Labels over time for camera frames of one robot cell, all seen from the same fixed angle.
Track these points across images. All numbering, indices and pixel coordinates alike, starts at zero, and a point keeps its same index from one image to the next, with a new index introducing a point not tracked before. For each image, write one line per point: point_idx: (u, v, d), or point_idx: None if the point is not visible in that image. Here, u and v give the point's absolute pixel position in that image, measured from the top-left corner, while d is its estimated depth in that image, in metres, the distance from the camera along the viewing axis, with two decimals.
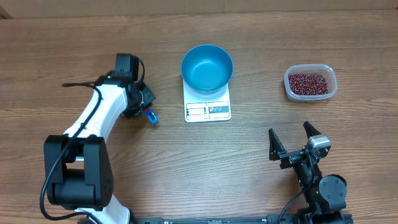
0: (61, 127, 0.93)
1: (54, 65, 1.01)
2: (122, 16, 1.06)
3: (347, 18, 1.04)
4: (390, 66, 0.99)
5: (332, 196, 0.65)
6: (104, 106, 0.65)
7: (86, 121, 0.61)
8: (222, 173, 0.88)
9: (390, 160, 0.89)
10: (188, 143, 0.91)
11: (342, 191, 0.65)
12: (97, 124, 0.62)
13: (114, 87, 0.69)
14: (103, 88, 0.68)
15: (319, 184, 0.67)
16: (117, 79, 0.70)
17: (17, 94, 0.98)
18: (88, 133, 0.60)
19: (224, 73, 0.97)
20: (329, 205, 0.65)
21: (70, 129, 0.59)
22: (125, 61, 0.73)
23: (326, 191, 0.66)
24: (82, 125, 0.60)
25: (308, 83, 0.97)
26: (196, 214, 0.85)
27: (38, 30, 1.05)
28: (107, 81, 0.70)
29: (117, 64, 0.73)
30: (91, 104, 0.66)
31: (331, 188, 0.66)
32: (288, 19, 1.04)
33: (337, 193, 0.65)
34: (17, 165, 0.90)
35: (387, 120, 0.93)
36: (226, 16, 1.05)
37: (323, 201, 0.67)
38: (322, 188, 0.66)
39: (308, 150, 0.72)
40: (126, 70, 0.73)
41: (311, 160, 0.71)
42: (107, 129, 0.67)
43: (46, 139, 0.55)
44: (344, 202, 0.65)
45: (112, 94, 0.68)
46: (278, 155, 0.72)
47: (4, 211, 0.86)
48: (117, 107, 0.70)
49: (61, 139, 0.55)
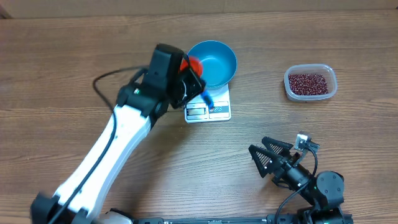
0: (61, 127, 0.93)
1: (54, 65, 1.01)
2: (122, 16, 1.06)
3: (346, 18, 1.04)
4: (390, 66, 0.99)
5: (329, 191, 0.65)
6: (111, 154, 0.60)
7: (81, 185, 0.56)
8: (223, 173, 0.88)
9: (391, 160, 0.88)
10: (188, 143, 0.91)
11: (341, 186, 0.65)
12: (96, 185, 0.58)
13: (136, 117, 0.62)
14: (120, 119, 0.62)
15: (316, 180, 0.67)
16: (147, 98, 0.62)
17: (17, 94, 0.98)
18: (81, 201, 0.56)
19: (227, 72, 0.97)
20: (327, 199, 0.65)
21: (67, 189, 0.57)
22: (163, 60, 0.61)
23: (324, 186, 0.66)
24: (76, 191, 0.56)
25: (308, 83, 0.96)
26: (196, 214, 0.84)
27: (38, 30, 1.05)
28: (132, 98, 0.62)
29: (153, 63, 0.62)
30: (102, 140, 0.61)
31: (329, 184, 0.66)
32: (288, 19, 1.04)
33: (335, 188, 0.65)
34: (17, 165, 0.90)
35: (387, 120, 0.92)
36: (226, 16, 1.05)
37: (319, 196, 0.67)
38: (320, 183, 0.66)
39: (303, 145, 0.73)
40: (161, 75, 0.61)
41: (314, 150, 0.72)
42: (116, 170, 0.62)
43: (37, 198, 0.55)
44: (341, 198, 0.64)
45: (130, 130, 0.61)
46: (278, 160, 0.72)
47: (5, 211, 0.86)
48: (133, 142, 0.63)
49: (48, 206, 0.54)
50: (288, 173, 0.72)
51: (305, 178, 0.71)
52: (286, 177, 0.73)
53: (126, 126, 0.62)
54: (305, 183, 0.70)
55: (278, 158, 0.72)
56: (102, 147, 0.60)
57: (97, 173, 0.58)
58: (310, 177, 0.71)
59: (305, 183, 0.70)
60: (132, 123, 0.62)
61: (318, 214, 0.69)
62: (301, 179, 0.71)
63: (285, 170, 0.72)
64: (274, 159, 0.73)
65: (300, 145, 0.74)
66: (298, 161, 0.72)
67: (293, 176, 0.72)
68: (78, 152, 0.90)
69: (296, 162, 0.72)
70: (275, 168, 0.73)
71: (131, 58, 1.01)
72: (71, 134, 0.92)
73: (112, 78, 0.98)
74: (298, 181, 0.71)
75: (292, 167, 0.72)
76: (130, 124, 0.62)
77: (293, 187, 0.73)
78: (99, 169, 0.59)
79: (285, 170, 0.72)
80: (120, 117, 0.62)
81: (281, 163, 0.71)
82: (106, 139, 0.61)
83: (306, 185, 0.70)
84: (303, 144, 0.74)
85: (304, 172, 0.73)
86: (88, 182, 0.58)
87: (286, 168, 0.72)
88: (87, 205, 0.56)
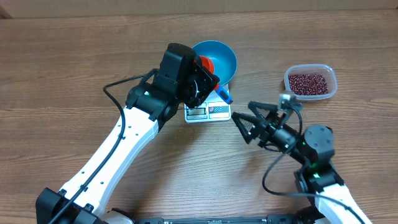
0: (61, 127, 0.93)
1: (54, 65, 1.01)
2: (122, 16, 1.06)
3: (346, 18, 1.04)
4: (390, 66, 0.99)
5: (319, 144, 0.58)
6: (119, 154, 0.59)
7: (87, 182, 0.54)
8: (222, 173, 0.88)
9: (391, 160, 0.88)
10: (188, 143, 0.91)
11: (329, 137, 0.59)
12: (102, 184, 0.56)
13: (143, 120, 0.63)
14: (129, 119, 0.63)
15: (304, 134, 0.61)
16: (157, 99, 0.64)
17: (17, 94, 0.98)
18: (87, 197, 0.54)
19: (227, 72, 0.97)
20: (318, 153, 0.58)
21: (74, 185, 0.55)
22: (173, 62, 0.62)
23: (311, 139, 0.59)
24: (83, 187, 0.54)
25: (308, 83, 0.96)
26: (196, 214, 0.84)
27: (38, 30, 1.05)
28: (142, 100, 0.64)
29: (165, 66, 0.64)
30: (109, 140, 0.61)
31: (317, 137, 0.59)
32: (289, 19, 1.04)
33: (324, 140, 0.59)
34: (17, 165, 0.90)
35: (387, 120, 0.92)
36: (226, 16, 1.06)
37: (310, 152, 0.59)
38: (307, 137, 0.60)
39: (285, 106, 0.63)
40: (171, 78, 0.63)
41: (298, 110, 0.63)
42: (122, 173, 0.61)
43: (45, 190, 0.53)
44: (332, 149, 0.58)
45: (138, 132, 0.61)
46: (261, 124, 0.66)
47: (4, 211, 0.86)
48: (140, 144, 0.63)
49: (56, 198, 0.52)
50: (275, 136, 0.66)
51: (292, 137, 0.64)
52: (273, 139, 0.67)
53: (134, 127, 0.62)
54: (292, 143, 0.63)
55: (260, 122, 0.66)
56: (109, 147, 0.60)
57: (104, 172, 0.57)
58: (298, 136, 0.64)
59: (293, 143, 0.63)
60: (140, 125, 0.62)
61: (309, 173, 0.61)
62: (289, 139, 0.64)
63: (270, 134, 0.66)
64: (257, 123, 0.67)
65: (282, 106, 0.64)
66: (283, 121, 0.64)
67: (280, 138, 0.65)
68: (78, 151, 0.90)
69: (281, 122, 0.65)
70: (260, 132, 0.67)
71: (131, 58, 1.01)
72: (71, 134, 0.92)
73: (112, 78, 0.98)
74: (285, 142, 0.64)
75: (277, 129, 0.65)
76: (138, 126, 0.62)
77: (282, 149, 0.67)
78: (106, 168, 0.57)
79: (270, 133, 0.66)
80: (129, 118, 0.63)
81: (263, 127, 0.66)
82: (114, 139, 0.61)
83: (294, 145, 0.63)
84: (286, 105, 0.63)
85: (293, 132, 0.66)
86: (94, 180, 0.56)
87: (271, 130, 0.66)
88: (92, 202, 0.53)
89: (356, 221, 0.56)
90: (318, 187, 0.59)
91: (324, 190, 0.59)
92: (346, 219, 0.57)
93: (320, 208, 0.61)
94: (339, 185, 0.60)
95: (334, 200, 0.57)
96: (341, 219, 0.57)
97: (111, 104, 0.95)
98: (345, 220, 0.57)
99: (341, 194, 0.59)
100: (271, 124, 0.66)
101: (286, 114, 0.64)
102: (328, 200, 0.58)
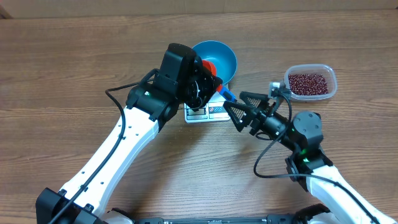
0: (61, 127, 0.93)
1: (54, 65, 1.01)
2: (122, 17, 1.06)
3: (346, 18, 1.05)
4: (390, 66, 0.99)
5: (308, 130, 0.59)
6: (119, 154, 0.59)
7: (87, 182, 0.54)
8: (222, 173, 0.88)
9: (391, 160, 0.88)
10: (188, 143, 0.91)
11: (318, 123, 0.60)
12: (102, 184, 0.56)
13: (143, 120, 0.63)
14: (129, 119, 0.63)
15: (293, 121, 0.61)
16: (157, 99, 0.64)
17: (17, 94, 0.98)
18: (87, 197, 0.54)
19: (228, 72, 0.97)
20: (307, 139, 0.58)
21: (74, 185, 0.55)
22: (174, 62, 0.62)
23: (301, 125, 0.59)
24: (83, 187, 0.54)
25: (308, 83, 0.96)
26: (196, 214, 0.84)
27: (38, 30, 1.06)
28: (142, 100, 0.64)
29: (166, 66, 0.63)
30: (110, 140, 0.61)
31: (306, 122, 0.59)
32: (288, 19, 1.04)
33: (312, 126, 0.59)
34: (17, 165, 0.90)
35: (387, 120, 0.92)
36: (226, 16, 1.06)
37: (299, 139, 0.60)
38: (296, 123, 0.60)
39: (275, 93, 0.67)
40: (171, 78, 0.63)
41: (287, 96, 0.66)
42: (122, 173, 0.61)
43: (45, 190, 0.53)
44: (321, 134, 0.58)
45: (138, 132, 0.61)
46: (252, 111, 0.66)
47: (5, 211, 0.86)
48: (140, 144, 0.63)
49: (56, 198, 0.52)
50: (266, 124, 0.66)
51: (282, 125, 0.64)
52: (263, 127, 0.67)
53: (135, 127, 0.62)
54: (282, 130, 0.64)
55: (252, 109, 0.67)
56: (110, 147, 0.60)
57: (104, 172, 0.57)
58: (288, 123, 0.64)
59: (283, 130, 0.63)
60: (140, 125, 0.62)
61: (298, 158, 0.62)
62: (279, 127, 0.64)
63: (262, 121, 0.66)
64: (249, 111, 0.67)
65: (273, 93, 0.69)
66: (273, 109, 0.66)
67: (271, 126, 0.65)
68: (78, 151, 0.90)
69: (272, 110, 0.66)
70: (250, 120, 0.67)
71: (131, 58, 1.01)
72: (71, 134, 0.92)
73: (112, 78, 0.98)
74: (275, 129, 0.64)
75: (267, 116, 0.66)
76: (138, 126, 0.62)
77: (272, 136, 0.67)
78: (106, 168, 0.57)
79: (260, 121, 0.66)
80: (129, 119, 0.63)
81: (255, 114, 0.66)
82: (114, 139, 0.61)
83: (284, 132, 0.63)
84: (276, 92, 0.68)
85: (282, 119, 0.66)
86: (94, 180, 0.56)
87: (261, 118, 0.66)
88: (92, 202, 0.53)
89: (346, 195, 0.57)
90: (308, 170, 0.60)
91: (313, 171, 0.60)
92: (336, 195, 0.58)
93: (312, 189, 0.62)
94: (328, 166, 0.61)
95: (323, 177, 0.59)
96: (333, 195, 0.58)
97: (111, 104, 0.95)
98: (336, 196, 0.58)
99: (330, 172, 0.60)
100: (262, 111, 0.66)
101: (277, 101, 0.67)
102: (317, 178, 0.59)
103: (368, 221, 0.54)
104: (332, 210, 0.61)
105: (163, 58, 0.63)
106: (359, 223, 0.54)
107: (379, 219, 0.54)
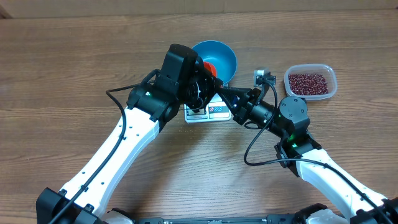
0: (61, 127, 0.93)
1: (54, 65, 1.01)
2: (122, 17, 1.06)
3: (346, 18, 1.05)
4: (390, 66, 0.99)
5: (294, 114, 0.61)
6: (120, 154, 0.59)
7: (87, 182, 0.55)
8: (223, 173, 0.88)
9: (391, 160, 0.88)
10: (188, 144, 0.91)
11: (303, 107, 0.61)
12: (102, 184, 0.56)
13: (145, 121, 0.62)
14: (129, 119, 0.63)
15: (278, 107, 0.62)
16: (158, 99, 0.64)
17: (17, 94, 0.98)
18: (87, 197, 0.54)
19: (227, 72, 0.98)
20: (294, 124, 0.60)
21: (75, 185, 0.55)
22: (175, 63, 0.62)
23: (287, 111, 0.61)
24: (83, 187, 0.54)
25: (308, 83, 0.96)
26: (196, 214, 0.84)
27: (38, 30, 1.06)
28: (142, 101, 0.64)
29: (167, 66, 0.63)
30: (111, 140, 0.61)
31: (291, 107, 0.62)
32: (288, 19, 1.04)
33: (298, 110, 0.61)
34: (17, 165, 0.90)
35: (387, 120, 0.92)
36: (226, 16, 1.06)
37: (286, 124, 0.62)
38: (282, 109, 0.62)
39: (260, 80, 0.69)
40: (172, 78, 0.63)
41: (272, 84, 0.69)
42: (122, 173, 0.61)
43: (46, 189, 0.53)
44: (306, 117, 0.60)
45: (138, 132, 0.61)
46: (244, 94, 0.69)
47: (4, 211, 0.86)
48: (140, 145, 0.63)
49: (56, 198, 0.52)
50: (253, 112, 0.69)
51: (269, 112, 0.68)
52: (252, 116, 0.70)
53: (135, 127, 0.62)
54: (270, 117, 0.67)
55: (243, 93, 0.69)
56: (111, 147, 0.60)
57: (105, 173, 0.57)
58: (274, 111, 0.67)
59: (270, 117, 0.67)
60: (141, 126, 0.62)
61: (287, 144, 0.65)
62: (267, 114, 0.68)
63: (249, 110, 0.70)
64: (240, 96, 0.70)
65: (257, 81, 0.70)
66: (260, 97, 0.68)
67: (258, 114, 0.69)
68: (78, 151, 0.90)
69: (257, 98, 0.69)
70: (241, 106, 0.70)
71: (131, 58, 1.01)
72: (71, 134, 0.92)
73: (112, 78, 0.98)
74: (263, 117, 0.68)
75: (254, 104, 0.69)
76: (139, 126, 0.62)
77: (259, 124, 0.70)
78: (106, 168, 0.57)
79: (248, 109, 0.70)
80: (130, 119, 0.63)
81: (248, 98, 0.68)
82: (115, 139, 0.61)
83: (272, 118, 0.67)
84: (260, 80, 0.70)
85: (269, 106, 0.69)
86: (94, 180, 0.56)
87: (249, 107, 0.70)
88: (92, 202, 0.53)
89: (336, 175, 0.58)
90: (297, 155, 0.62)
91: (303, 155, 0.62)
92: (326, 177, 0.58)
93: (303, 174, 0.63)
94: (316, 149, 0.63)
95: (312, 160, 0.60)
96: (323, 177, 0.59)
97: (111, 104, 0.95)
98: (326, 177, 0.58)
99: (319, 156, 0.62)
100: (250, 99, 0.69)
101: (262, 88, 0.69)
102: (306, 162, 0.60)
103: (357, 198, 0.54)
104: (324, 193, 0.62)
105: (165, 59, 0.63)
106: (349, 201, 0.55)
107: (369, 196, 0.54)
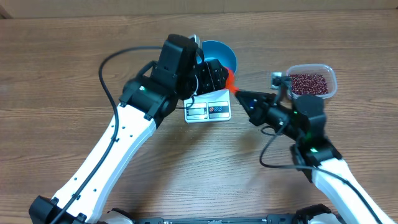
0: (61, 127, 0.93)
1: (54, 65, 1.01)
2: (122, 16, 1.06)
3: (346, 18, 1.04)
4: (390, 66, 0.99)
5: (310, 111, 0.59)
6: (114, 155, 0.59)
7: (79, 190, 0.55)
8: (223, 173, 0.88)
9: (391, 160, 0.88)
10: (188, 144, 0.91)
11: (320, 104, 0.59)
12: (94, 191, 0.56)
13: (139, 120, 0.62)
14: (121, 119, 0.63)
15: (295, 103, 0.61)
16: (155, 93, 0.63)
17: (17, 94, 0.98)
18: (80, 205, 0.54)
19: None
20: (309, 119, 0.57)
21: (66, 193, 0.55)
22: (173, 53, 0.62)
23: (303, 107, 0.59)
24: (74, 196, 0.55)
25: (308, 83, 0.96)
26: (196, 214, 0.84)
27: (38, 30, 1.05)
28: (137, 96, 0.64)
29: (165, 57, 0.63)
30: (103, 143, 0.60)
31: (308, 104, 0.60)
32: (289, 19, 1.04)
33: (314, 106, 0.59)
34: (17, 165, 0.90)
35: (387, 120, 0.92)
36: (226, 16, 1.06)
37: (303, 122, 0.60)
38: (298, 105, 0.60)
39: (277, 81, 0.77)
40: (170, 70, 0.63)
41: None
42: (119, 173, 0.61)
43: (39, 198, 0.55)
44: (323, 114, 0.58)
45: (132, 133, 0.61)
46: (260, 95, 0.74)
47: (4, 211, 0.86)
48: (135, 144, 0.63)
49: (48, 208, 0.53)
50: (270, 114, 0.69)
51: (285, 115, 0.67)
52: (268, 117, 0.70)
53: (128, 128, 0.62)
54: (286, 119, 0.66)
55: (260, 95, 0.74)
56: (102, 150, 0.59)
57: (97, 178, 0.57)
58: (291, 112, 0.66)
59: (286, 119, 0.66)
60: (134, 126, 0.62)
61: (305, 147, 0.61)
62: (282, 117, 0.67)
63: (265, 111, 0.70)
64: (256, 98, 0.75)
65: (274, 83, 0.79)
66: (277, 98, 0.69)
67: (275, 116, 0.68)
68: (78, 151, 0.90)
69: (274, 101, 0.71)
70: (258, 107, 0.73)
71: (131, 58, 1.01)
72: (71, 134, 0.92)
73: (111, 78, 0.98)
74: (279, 119, 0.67)
75: (271, 106, 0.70)
76: (132, 127, 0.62)
77: (275, 127, 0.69)
78: (98, 173, 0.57)
79: (263, 109, 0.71)
80: (122, 119, 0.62)
81: (263, 99, 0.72)
82: (107, 141, 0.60)
83: (288, 122, 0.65)
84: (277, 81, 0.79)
85: (286, 110, 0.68)
86: (87, 187, 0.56)
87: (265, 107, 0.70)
88: (84, 210, 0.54)
89: (355, 195, 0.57)
90: (315, 160, 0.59)
91: (321, 162, 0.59)
92: (343, 193, 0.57)
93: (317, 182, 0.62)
94: (337, 160, 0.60)
95: (333, 173, 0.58)
96: (339, 192, 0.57)
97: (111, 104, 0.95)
98: (342, 193, 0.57)
99: (339, 168, 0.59)
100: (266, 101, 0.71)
101: None
102: (325, 173, 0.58)
103: None
104: (336, 206, 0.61)
105: (162, 50, 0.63)
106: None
107: None
